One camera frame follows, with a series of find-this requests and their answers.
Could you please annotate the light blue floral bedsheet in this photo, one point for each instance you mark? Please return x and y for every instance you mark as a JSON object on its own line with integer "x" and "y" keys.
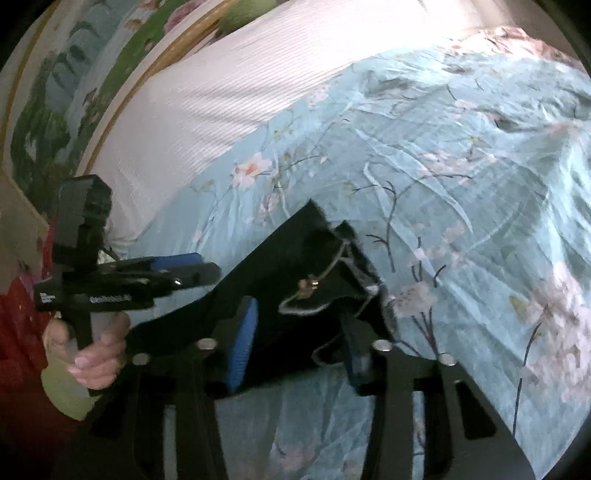
{"x": 461, "y": 184}

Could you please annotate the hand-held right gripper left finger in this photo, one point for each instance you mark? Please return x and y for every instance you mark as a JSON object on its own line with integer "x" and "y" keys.
{"x": 242, "y": 344}

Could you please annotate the person's red clothing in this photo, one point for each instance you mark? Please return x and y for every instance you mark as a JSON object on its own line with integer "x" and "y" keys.
{"x": 23, "y": 392}

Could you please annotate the person's left hand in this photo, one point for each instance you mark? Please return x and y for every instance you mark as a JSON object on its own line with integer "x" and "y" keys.
{"x": 99, "y": 360}

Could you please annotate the black pants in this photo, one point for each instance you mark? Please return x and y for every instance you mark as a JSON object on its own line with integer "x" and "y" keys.
{"x": 277, "y": 267}

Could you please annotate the green pillow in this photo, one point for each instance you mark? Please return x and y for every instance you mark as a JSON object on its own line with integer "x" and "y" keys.
{"x": 244, "y": 14}

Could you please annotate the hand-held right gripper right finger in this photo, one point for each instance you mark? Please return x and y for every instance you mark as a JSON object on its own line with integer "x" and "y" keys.
{"x": 358, "y": 367}

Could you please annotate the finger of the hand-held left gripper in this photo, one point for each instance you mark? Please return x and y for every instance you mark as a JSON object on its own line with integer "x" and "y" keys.
{"x": 178, "y": 261}
{"x": 198, "y": 273}

